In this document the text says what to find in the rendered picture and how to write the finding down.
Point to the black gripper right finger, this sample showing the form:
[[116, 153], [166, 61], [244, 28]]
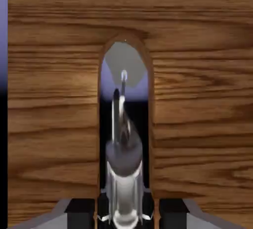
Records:
[[174, 214]]

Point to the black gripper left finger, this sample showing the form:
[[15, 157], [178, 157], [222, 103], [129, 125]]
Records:
[[79, 214]]

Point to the wooden cabinet door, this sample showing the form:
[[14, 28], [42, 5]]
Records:
[[49, 94]]

